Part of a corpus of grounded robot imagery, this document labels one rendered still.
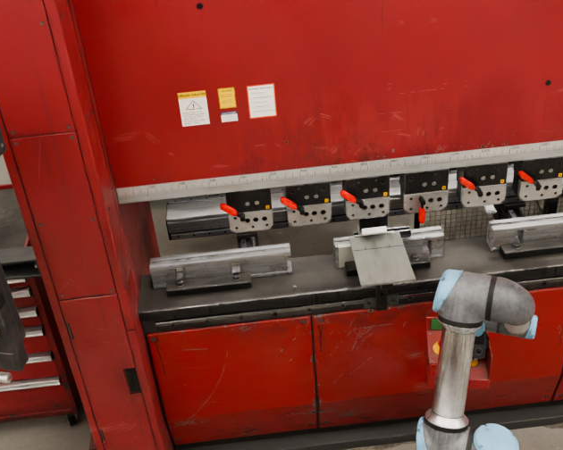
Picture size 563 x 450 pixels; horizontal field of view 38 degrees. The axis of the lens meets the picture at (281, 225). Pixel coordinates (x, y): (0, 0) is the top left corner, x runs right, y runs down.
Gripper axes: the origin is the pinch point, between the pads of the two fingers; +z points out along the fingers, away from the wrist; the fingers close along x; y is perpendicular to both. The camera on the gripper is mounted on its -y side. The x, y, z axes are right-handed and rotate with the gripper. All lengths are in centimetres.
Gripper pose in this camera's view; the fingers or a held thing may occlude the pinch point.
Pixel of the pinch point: (473, 360)
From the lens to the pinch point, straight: 281.4
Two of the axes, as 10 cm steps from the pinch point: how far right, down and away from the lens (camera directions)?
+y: 0.7, -6.6, 7.5
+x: -9.9, 0.1, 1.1
